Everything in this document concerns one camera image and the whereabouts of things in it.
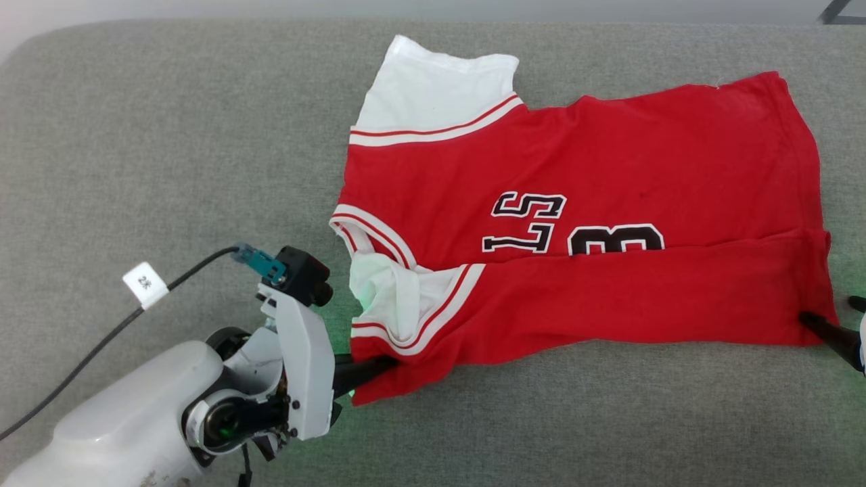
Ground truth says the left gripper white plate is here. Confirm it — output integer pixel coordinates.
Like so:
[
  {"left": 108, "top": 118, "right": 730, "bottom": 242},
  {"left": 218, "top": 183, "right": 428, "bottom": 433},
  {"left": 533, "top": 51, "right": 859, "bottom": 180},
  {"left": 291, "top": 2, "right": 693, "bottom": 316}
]
[{"left": 256, "top": 283, "right": 398, "bottom": 440}]

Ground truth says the red and white Bulls jersey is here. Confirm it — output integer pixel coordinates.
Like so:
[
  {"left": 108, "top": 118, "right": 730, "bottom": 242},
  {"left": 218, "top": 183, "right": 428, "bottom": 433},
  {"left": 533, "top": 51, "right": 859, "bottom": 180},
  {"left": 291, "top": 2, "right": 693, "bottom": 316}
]
[{"left": 329, "top": 35, "right": 840, "bottom": 407}]

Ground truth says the white cable label tag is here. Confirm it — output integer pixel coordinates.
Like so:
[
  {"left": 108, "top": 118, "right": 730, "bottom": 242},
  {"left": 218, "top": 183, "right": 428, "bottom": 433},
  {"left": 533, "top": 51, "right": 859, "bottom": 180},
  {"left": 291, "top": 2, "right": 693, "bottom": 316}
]
[{"left": 122, "top": 261, "right": 170, "bottom": 310}]

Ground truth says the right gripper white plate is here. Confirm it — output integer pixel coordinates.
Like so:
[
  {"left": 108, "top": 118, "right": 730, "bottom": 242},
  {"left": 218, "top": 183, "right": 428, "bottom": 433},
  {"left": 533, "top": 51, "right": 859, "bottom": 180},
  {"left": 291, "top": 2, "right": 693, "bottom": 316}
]
[{"left": 798, "top": 296, "right": 866, "bottom": 377}]

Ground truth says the black cable with teal plug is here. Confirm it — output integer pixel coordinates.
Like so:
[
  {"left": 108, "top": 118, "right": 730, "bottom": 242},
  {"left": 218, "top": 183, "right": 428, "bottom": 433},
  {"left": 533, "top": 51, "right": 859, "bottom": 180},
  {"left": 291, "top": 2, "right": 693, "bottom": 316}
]
[{"left": 0, "top": 243, "right": 289, "bottom": 442}]

